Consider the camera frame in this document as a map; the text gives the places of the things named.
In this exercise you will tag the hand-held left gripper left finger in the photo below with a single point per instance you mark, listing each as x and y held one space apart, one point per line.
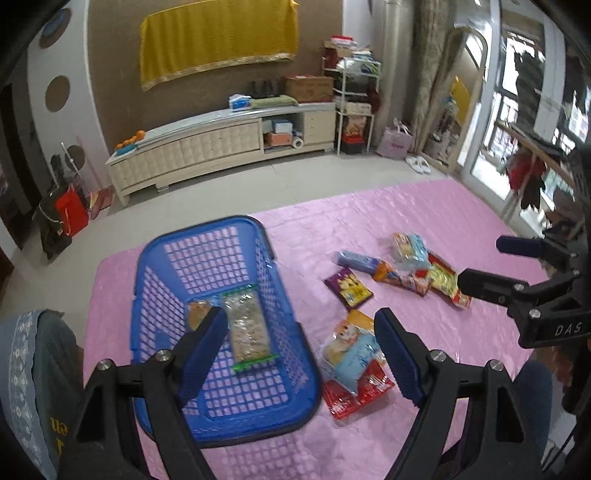
205 353

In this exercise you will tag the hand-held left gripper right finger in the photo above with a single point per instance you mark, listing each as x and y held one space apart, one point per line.
397 355

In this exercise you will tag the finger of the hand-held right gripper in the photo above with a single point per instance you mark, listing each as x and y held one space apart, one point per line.
519 247
485 285

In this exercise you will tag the red and yellow snack packet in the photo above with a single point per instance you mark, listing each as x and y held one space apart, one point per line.
442 277

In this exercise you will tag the blue plastic basket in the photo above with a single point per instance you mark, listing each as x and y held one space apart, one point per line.
207 240

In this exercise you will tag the light blue snack packet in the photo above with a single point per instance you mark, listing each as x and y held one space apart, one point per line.
361 364

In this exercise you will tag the small brown snack packet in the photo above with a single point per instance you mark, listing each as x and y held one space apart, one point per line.
198 311

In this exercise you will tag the clear snack packet green ends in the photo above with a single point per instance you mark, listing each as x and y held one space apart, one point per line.
247 327

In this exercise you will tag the orange and white snack packet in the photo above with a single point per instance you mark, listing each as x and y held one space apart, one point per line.
358 321

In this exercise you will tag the wooden clothes rack with clothes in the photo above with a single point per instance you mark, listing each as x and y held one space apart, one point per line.
526 170

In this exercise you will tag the clear bun packet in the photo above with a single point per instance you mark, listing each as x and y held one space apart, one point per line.
333 353

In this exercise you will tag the small red snack packet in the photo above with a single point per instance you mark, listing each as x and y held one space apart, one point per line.
419 284

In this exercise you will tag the long orange snack packet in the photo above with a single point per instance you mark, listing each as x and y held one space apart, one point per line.
392 274

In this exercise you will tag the light blue and yellow packet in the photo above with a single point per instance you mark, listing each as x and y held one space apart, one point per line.
411 249

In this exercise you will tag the purple snack packet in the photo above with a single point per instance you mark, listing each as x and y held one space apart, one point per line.
348 288

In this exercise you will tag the blue tissue pack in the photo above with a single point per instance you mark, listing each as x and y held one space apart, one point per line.
358 262

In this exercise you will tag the person's leg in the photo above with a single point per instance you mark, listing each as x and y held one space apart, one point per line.
538 397

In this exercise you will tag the white slipper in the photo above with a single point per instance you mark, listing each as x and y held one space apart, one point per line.
412 162
424 166

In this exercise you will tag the pink quilted blanket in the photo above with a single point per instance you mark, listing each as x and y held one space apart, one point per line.
300 230

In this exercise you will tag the standing mirror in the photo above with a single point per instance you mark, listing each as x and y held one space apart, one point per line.
466 92

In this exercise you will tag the pink tote bag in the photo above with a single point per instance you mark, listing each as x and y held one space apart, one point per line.
395 143

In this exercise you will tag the grey patterned cloth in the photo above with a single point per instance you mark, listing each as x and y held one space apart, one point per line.
32 383

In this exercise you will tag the pink paper bag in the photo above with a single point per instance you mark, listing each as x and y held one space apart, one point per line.
102 202

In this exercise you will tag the red paper bag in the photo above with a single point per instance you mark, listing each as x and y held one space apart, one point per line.
71 212

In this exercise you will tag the beige curtain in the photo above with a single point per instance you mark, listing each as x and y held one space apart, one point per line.
429 69

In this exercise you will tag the yellow snack bag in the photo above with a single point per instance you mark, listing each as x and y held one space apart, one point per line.
356 125

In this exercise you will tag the cream tv cabinet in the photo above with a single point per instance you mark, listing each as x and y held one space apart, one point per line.
207 143

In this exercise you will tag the blue tray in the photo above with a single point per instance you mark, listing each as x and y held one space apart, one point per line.
125 149

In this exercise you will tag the orange box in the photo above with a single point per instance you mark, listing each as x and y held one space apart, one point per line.
277 139

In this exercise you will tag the white metal rack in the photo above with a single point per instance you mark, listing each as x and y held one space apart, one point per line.
339 99

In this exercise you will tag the blue and white tissue box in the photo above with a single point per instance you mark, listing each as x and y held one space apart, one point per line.
240 102

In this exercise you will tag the green folded cushion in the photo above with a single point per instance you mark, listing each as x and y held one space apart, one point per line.
274 101

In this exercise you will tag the cardboard box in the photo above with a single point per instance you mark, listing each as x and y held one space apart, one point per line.
308 88

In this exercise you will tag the yellow hanging cloth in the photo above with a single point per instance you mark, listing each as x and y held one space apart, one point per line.
217 37

